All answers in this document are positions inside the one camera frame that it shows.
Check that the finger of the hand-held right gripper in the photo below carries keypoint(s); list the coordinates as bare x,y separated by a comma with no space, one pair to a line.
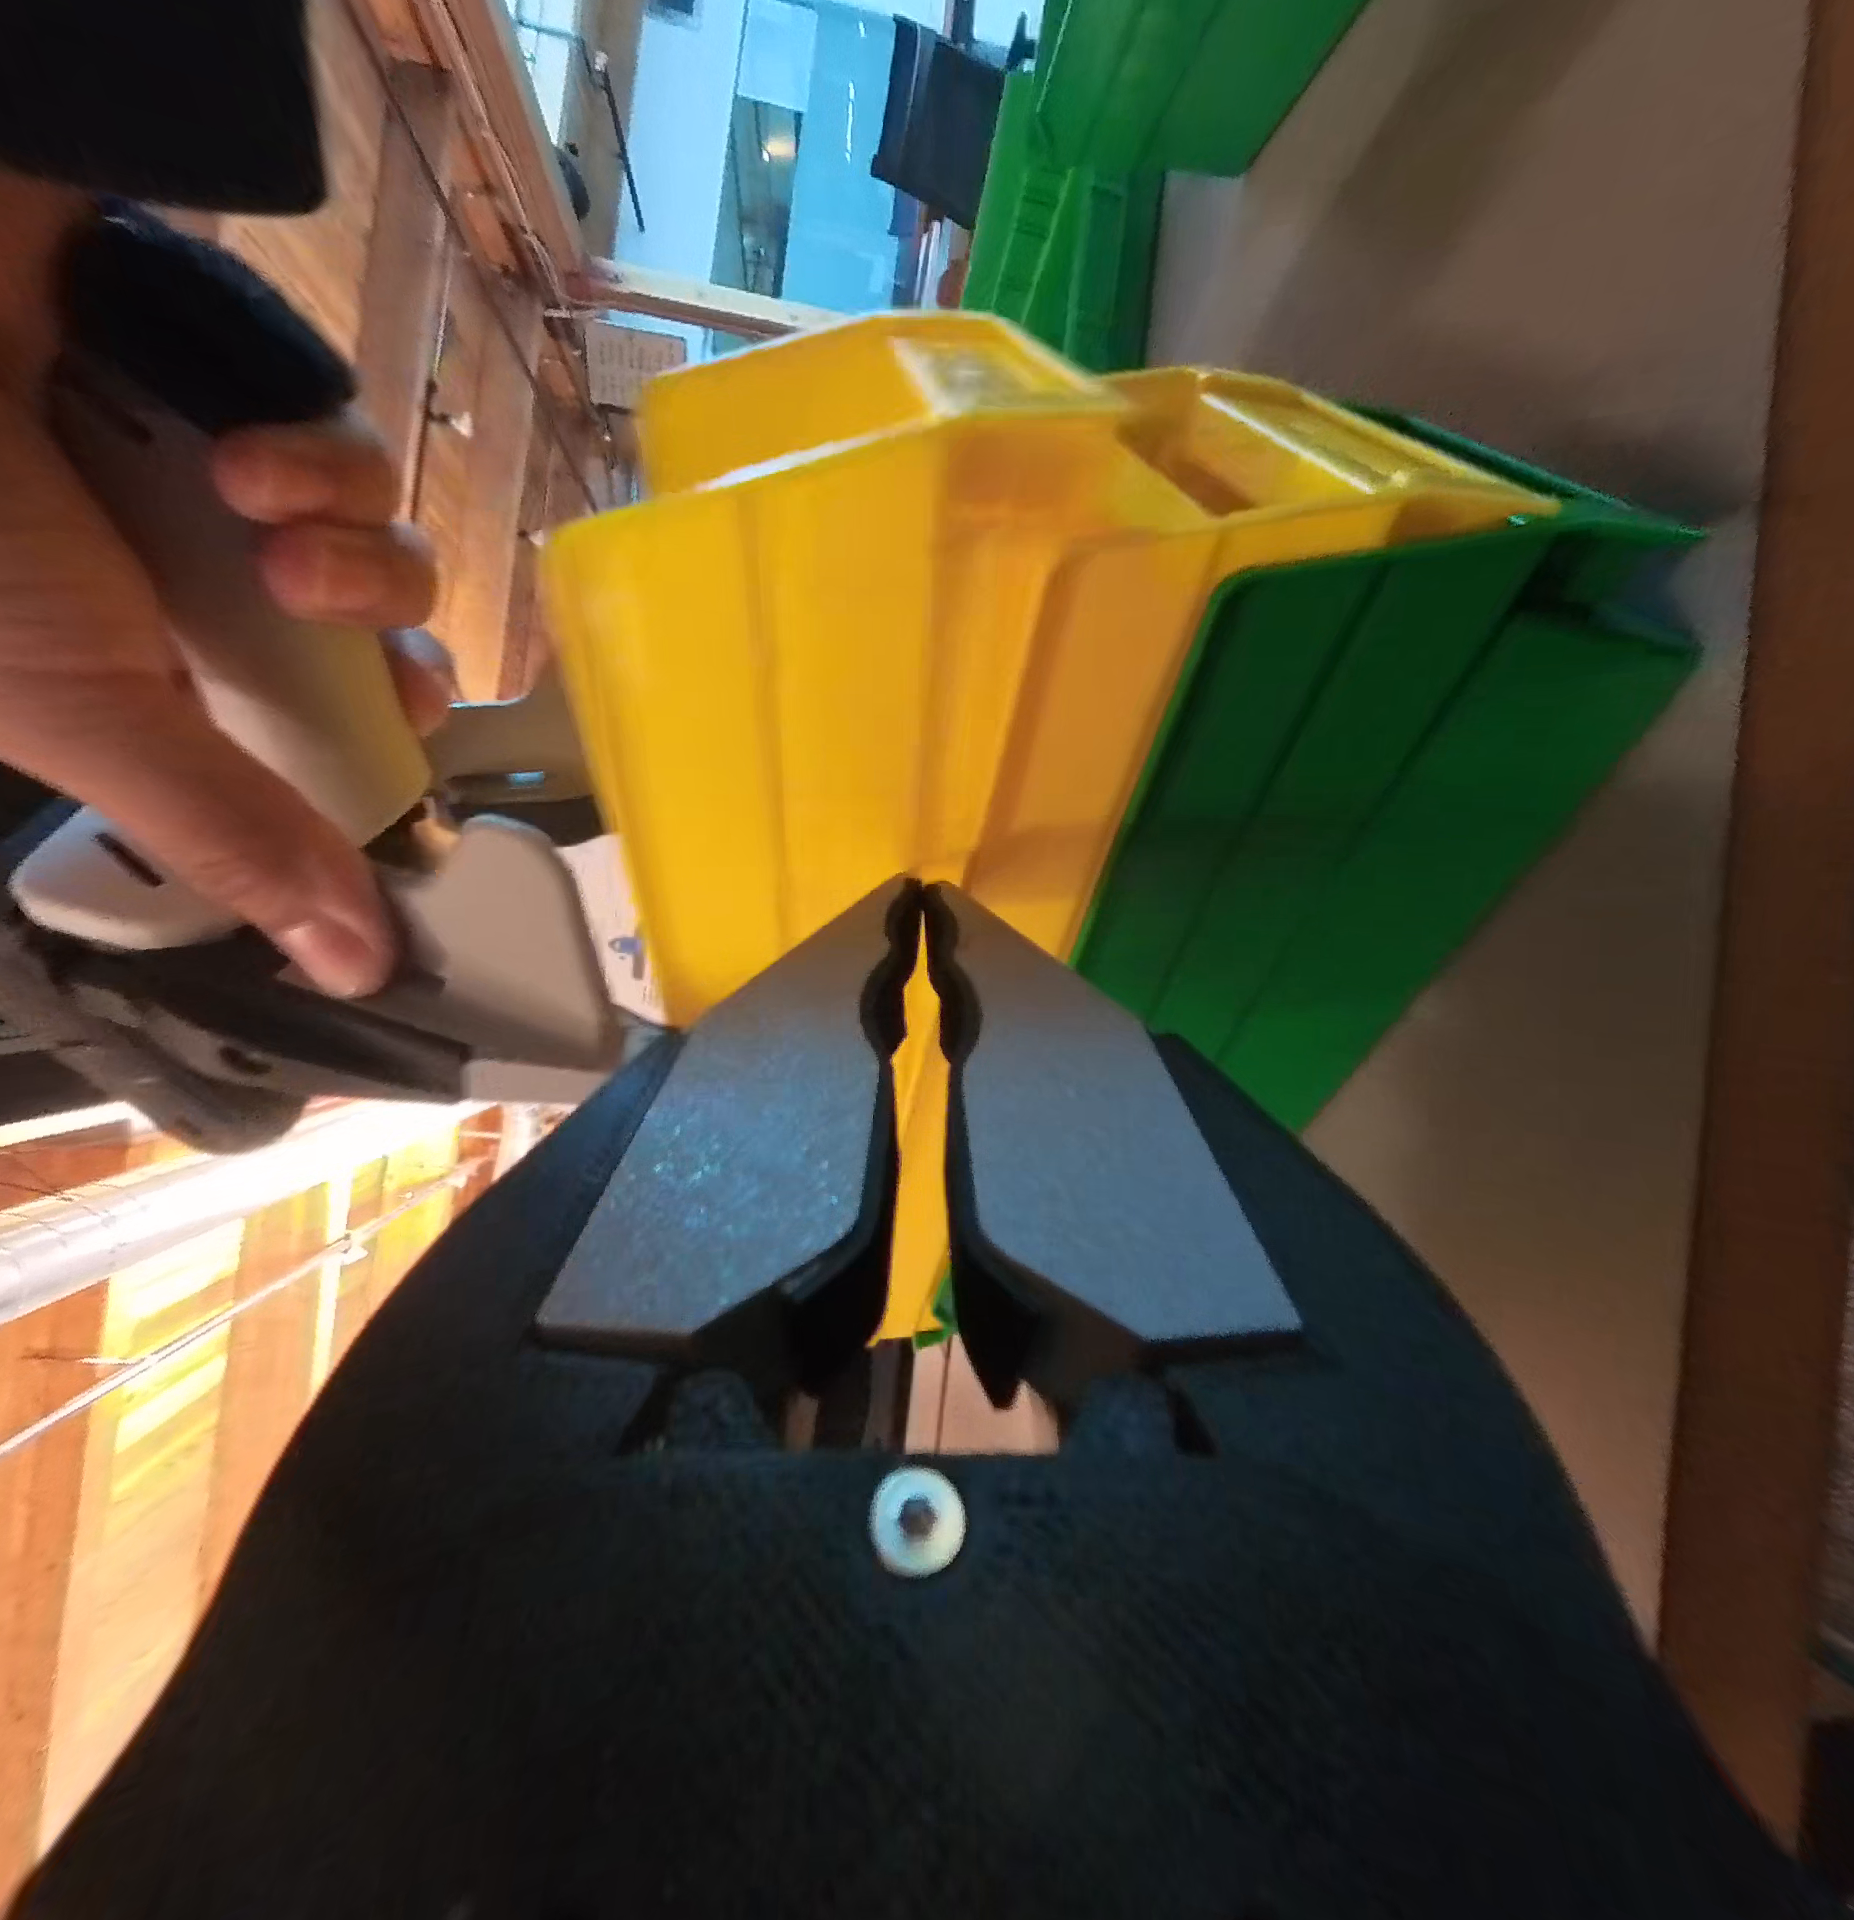
522,961
500,739

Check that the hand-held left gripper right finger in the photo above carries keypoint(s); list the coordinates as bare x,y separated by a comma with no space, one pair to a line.
1123,1201

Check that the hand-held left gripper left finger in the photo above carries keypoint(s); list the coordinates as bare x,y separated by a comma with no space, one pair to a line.
717,1184

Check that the yellow plastic bin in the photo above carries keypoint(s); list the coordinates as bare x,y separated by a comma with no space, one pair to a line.
806,674

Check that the green plastic bin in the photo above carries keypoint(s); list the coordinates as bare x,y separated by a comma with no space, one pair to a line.
1166,74
1316,841
1055,224

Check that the person's right hand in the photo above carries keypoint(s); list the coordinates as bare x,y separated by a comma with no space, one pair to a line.
103,674

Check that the grey metal pipe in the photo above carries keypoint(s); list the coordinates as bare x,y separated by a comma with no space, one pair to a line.
86,1245

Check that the black monitor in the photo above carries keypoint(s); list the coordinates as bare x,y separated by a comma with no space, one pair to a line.
943,121

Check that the wall calendar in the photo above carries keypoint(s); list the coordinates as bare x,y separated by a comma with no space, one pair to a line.
621,365

